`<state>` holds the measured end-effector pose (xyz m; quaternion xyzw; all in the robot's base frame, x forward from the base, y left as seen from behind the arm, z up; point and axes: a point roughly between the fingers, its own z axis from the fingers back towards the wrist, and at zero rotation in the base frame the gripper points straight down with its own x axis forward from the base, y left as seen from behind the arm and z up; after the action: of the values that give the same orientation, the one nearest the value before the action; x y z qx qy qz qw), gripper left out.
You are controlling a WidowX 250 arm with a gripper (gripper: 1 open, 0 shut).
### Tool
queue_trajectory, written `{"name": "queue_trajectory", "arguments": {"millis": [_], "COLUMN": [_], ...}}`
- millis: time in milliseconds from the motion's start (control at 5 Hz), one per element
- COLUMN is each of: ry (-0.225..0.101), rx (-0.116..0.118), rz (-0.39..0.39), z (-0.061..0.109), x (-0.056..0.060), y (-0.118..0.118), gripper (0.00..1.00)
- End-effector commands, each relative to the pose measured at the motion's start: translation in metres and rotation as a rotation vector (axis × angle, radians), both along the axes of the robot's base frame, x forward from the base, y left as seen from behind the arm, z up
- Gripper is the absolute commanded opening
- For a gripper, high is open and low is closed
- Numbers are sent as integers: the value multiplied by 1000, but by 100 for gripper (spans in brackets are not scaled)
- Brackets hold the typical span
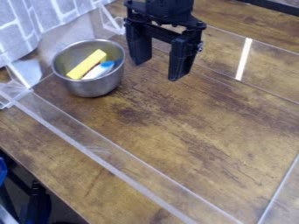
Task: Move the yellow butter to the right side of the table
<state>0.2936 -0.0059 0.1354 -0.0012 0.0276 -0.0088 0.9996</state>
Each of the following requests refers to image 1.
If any white blue tube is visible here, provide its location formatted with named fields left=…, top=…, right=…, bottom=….
left=83, top=60, right=115, bottom=80

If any black table leg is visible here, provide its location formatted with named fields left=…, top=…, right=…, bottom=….
left=24, top=180, right=52, bottom=224

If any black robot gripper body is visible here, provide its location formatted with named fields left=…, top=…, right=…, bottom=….
left=124, top=0, right=207, bottom=44

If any yellow butter block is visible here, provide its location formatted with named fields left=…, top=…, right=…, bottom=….
left=67, top=49, right=107, bottom=80

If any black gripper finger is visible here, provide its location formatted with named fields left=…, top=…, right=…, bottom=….
left=126, top=21, right=152, bottom=66
left=168, top=36, right=199, bottom=81

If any stainless steel bowl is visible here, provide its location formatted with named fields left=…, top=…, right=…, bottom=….
left=51, top=39, right=126, bottom=97

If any grey brick pattern cloth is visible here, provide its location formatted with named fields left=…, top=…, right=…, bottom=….
left=0, top=0, right=116, bottom=68

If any blue object under table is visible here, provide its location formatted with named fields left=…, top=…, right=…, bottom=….
left=0, top=157, right=8, bottom=187

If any clear acrylic barrier frame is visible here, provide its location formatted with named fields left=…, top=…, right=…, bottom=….
left=0, top=0, right=299, bottom=224

